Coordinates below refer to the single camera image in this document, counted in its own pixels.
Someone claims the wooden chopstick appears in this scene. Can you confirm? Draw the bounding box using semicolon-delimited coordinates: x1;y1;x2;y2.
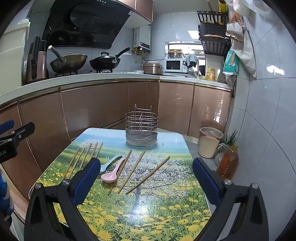
91;142;103;161
79;143;92;170
62;148;81;179
68;147;86;179
108;150;133;195
125;156;171;194
117;150;146;194
84;142;98;168

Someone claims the gas stove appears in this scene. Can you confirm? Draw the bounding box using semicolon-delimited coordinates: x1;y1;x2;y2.
54;68;121;78

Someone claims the white cloth bag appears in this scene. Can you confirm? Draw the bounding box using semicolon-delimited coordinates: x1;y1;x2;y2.
225;22;257;78

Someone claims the white water heater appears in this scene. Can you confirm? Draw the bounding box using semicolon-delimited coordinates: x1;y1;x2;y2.
133;25;152;50

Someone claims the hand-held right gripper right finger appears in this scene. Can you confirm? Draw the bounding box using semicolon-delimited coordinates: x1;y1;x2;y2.
192;158;273;241

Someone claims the wire utensil holder grey wrap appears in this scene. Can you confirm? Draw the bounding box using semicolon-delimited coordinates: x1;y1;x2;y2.
125;104;158;147

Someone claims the crumpled plastic bag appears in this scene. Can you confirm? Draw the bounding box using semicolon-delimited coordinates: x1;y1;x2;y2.
214;142;229;165

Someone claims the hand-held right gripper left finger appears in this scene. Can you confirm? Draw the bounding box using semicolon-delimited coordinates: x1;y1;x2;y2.
24;158;101;241

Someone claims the black dish rack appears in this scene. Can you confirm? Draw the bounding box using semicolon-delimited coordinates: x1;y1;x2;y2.
197;10;232;55

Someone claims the white kitchen countertop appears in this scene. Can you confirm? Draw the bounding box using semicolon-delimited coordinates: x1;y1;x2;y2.
0;71;234;102

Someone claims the bronze countertop appliance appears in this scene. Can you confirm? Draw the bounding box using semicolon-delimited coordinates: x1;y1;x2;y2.
25;36;49;84

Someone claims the pink soup spoon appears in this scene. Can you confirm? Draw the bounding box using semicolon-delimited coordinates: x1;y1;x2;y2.
101;158;126;184

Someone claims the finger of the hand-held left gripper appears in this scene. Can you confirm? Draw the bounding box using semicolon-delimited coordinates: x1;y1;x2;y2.
0;120;14;134
0;122;36;142

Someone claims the yellow oil bottle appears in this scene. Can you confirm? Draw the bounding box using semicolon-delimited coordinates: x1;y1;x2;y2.
205;66;216;81

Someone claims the black range hood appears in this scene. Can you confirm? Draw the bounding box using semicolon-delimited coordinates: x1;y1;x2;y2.
42;0;137;49

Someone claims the bronze wok with lid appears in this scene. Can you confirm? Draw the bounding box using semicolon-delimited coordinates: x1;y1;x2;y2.
48;46;88;74

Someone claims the light blue soup spoon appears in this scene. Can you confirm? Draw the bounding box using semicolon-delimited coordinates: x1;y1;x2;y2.
99;155;122;173

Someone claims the clear plastic bag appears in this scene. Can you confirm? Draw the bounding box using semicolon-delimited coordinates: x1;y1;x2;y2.
225;0;262;21

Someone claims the grey blue towel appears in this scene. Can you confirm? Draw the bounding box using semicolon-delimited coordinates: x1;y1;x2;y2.
183;54;199;69

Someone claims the large cooking oil bottle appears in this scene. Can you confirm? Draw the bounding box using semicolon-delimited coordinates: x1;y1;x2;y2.
216;145;239;180

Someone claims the steamer pot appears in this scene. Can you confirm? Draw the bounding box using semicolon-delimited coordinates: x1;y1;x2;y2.
168;49;183;59

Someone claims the bronze upper cabinet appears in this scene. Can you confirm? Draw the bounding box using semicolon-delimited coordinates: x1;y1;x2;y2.
113;0;153;29

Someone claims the beige trash bin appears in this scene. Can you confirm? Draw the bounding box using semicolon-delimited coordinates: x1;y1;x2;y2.
198;127;224;159

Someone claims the white refrigerator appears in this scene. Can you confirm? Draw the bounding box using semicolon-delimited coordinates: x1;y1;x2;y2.
0;20;31;94

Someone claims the white microwave oven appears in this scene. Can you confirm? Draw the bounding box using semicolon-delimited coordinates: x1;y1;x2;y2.
164;59;188;73

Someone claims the black wok with lid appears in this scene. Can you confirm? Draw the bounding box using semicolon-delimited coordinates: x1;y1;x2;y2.
89;47;130;71

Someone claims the stainless steel pot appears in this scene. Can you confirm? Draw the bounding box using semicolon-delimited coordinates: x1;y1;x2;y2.
142;62;162;75

